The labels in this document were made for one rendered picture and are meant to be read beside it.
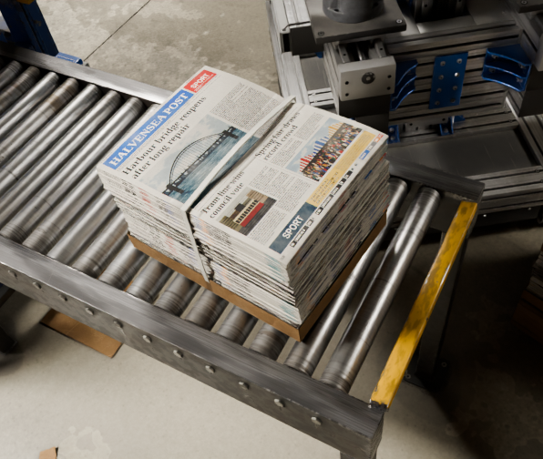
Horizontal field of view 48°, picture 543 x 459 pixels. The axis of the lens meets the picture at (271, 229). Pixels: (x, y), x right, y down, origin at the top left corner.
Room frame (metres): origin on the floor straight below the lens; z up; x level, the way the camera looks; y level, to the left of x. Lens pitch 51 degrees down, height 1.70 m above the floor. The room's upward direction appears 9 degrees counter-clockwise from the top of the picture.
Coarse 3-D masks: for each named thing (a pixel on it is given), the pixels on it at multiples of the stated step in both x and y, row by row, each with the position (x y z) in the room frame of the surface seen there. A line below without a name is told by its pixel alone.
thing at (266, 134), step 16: (288, 112) 0.78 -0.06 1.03; (272, 128) 0.74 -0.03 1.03; (256, 144) 0.71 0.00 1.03; (240, 160) 0.68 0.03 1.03; (224, 176) 0.65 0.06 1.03; (192, 192) 0.63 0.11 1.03; (208, 192) 0.63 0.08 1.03; (176, 208) 0.61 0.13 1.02; (192, 208) 0.60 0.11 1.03; (208, 208) 0.59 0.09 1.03; (176, 224) 0.62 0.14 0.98; (192, 224) 0.59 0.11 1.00; (192, 256) 0.62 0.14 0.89; (208, 256) 0.59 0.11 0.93; (208, 272) 0.60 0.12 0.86
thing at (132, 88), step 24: (0, 48) 1.47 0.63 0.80; (24, 48) 1.45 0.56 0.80; (72, 72) 1.32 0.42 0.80; (96, 72) 1.30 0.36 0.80; (144, 96) 1.18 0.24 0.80; (168, 96) 1.16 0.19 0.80; (408, 168) 0.82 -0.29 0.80; (432, 168) 0.81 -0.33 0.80; (456, 192) 0.74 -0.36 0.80; (480, 192) 0.73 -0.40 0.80
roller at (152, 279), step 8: (152, 264) 0.68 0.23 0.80; (160, 264) 0.68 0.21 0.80; (144, 272) 0.67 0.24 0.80; (152, 272) 0.67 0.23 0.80; (160, 272) 0.67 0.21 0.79; (168, 272) 0.67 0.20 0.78; (136, 280) 0.66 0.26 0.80; (144, 280) 0.65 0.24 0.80; (152, 280) 0.65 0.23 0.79; (160, 280) 0.66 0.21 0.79; (128, 288) 0.65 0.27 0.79; (136, 288) 0.64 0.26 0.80; (144, 288) 0.64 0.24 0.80; (152, 288) 0.64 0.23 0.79; (160, 288) 0.65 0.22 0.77; (136, 296) 0.62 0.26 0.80; (144, 296) 0.62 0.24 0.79; (152, 296) 0.63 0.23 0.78
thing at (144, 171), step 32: (192, 96) 0.85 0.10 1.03; (224, 96) 0.84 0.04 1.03; (256, 96) 0.83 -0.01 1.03; (160, 128) 0.78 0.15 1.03; (192, 128) 0.77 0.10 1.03; (224, 128) 0.76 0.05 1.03; (128, 160) 0.72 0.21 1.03; (160, 160) 0.71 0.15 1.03; (192, 160) 0.70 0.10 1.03; (128, 192) 0.68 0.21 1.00; (160, 192) 0.64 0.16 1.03; (128, 224) 0.73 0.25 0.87; (160, 224) 0.65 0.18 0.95
